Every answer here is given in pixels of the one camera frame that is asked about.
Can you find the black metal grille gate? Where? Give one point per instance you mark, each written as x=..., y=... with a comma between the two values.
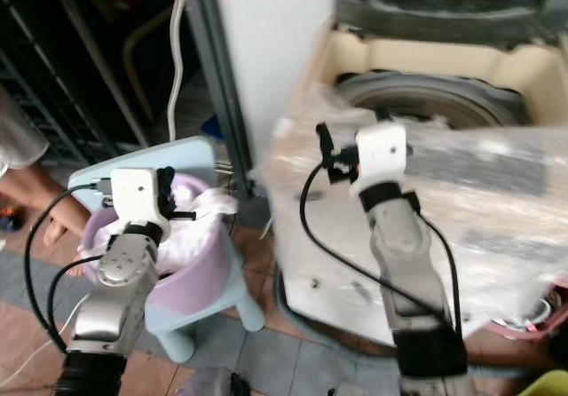
x=71, y=50

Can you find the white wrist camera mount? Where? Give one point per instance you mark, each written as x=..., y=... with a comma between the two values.
x=138, y=194
x=382, y=156

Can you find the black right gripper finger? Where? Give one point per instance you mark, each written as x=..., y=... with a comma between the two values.
x=324, y=140

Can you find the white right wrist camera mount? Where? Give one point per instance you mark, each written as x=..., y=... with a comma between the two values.
x=382, y=156

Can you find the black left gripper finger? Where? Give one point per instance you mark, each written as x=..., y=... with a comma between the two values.
x=182, y=214

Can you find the yellow-green plastic container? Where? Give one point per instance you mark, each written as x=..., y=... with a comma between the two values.
x=546, y=385

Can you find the person's bare legs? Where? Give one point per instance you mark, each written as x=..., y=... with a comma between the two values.
x=44, y=196

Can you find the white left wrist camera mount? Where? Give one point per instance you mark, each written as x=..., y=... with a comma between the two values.
x=138, y=194

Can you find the pink plastic basin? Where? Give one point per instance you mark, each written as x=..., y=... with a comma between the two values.
x=532, y=320

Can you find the plastic-wrapped white washing machine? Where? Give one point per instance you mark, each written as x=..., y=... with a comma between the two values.
x=328, y=254

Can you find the grey metal door post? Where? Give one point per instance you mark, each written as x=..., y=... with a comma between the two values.
x=217, y=76

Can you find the lavender plastic basin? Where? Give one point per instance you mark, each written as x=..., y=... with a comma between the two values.
x=186, y=276

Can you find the light blue plastic stool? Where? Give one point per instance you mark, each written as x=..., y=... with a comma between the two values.
x=195, y=152

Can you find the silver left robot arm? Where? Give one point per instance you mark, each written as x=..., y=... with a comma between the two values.
x=111, y=312

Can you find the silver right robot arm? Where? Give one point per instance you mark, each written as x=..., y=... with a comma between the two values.
x=413, y=272

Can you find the white clothes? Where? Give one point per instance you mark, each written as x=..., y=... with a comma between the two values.
x=213, y=202

